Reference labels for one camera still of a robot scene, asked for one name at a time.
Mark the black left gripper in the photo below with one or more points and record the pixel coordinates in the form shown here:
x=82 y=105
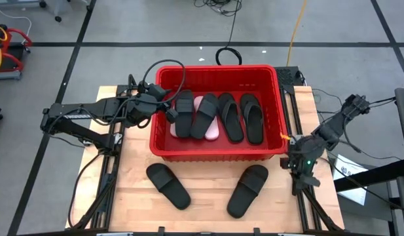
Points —
x=141 y=109

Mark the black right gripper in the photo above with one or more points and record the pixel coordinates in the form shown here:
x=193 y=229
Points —
x=303 y=154

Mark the black slide sandal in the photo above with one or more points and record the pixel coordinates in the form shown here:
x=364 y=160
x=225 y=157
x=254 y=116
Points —
x=183 y=124
x=244 y=196
x=172 y=190
x=201 y=124

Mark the pink slide sandal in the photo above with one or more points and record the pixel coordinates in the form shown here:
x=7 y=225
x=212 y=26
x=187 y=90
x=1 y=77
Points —
x=172 y=131
x=213 y=132

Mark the black flip-flop white-striped sole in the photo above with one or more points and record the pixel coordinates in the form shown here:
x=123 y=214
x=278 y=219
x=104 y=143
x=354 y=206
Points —
x=254 y=131
x=234 y=129

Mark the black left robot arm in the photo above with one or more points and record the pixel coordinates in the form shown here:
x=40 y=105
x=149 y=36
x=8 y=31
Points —
x=103 y=105

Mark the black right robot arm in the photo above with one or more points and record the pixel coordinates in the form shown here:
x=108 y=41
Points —
x=332 y=126

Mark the red plastic bin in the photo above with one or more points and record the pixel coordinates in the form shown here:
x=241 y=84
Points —
x=228 y=149

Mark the white paper sign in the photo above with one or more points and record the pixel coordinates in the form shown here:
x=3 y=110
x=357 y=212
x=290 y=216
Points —
x=349 y=165

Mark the black beam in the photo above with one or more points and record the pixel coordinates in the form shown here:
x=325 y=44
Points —
x=368 y=177

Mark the black table clamp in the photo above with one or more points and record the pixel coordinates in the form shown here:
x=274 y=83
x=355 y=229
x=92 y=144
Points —
x=256 y=230
x=161 y=230

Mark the black perforated box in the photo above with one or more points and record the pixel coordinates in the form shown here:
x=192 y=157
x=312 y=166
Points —
x=286 y=75

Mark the dark grey pillar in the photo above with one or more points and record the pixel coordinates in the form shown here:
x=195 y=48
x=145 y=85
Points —
x=403 y=131

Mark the grey wheeled stand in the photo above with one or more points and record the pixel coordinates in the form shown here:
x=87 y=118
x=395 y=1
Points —
x=58 y=18

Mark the red cart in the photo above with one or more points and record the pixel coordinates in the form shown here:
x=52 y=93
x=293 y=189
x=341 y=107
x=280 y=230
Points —
x=7 y=76

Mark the silver frame bracket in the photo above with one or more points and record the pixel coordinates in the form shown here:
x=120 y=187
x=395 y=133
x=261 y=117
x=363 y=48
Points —
x=116 y=138

